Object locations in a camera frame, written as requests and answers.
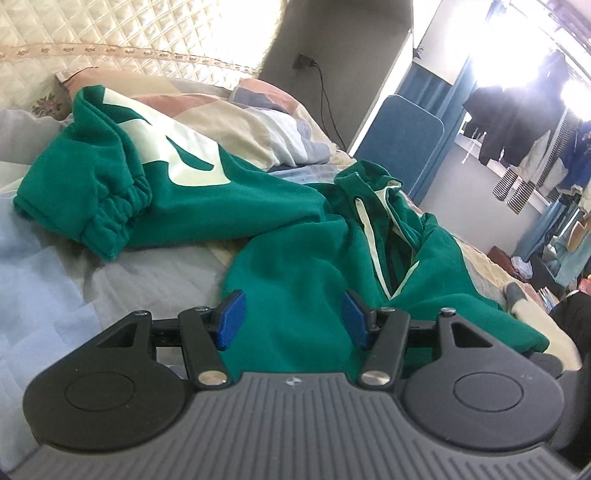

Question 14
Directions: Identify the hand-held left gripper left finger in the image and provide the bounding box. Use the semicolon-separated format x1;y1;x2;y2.
95;290;248;390

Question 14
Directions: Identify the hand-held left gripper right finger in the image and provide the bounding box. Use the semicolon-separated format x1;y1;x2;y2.
341;290;498;388

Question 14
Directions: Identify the green sweatshirt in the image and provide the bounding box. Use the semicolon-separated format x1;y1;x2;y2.
12;85;550;385

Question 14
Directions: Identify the patchwork bed cover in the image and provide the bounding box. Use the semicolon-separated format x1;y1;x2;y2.
0;108;536;430

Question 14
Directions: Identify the red brown box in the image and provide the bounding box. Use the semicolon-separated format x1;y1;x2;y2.
487;246;519;274

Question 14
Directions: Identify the blue padded board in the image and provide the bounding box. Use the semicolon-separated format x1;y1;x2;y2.
355;94;445;205

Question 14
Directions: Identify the cream white garment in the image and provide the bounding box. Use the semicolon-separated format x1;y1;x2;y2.
503;282;583;371

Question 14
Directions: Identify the patchwork pillow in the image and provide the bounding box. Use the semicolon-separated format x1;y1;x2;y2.
58;67;343;171

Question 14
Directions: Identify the hanging striped shirt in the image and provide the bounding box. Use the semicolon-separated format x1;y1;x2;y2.
492;111;585;214

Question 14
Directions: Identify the hanging light blue garment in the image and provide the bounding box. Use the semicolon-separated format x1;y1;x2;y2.
512;196;583;288

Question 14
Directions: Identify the black puffy jacket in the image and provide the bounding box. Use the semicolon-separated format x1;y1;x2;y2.
549;290;591;354

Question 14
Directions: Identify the hanging grey jacket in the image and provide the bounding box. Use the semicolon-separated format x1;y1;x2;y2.
512;129;556;186

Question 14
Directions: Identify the blue curtain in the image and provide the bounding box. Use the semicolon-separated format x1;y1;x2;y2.
398;60;479;121

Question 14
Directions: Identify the hanging black jacket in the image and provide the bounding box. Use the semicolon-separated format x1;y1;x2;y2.
463;51;572;168

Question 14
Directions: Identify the hanging blue white jacket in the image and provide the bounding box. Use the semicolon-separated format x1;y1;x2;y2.
547;120;591;195

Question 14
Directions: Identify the white floral pillow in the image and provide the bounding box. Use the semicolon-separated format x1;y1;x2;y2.
30;90;71;121

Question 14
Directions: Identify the cream quilted headboard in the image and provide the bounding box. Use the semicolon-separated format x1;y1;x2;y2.
0;0;280;118

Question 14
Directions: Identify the black charger cable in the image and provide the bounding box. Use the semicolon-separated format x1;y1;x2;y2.
311;62;348;151

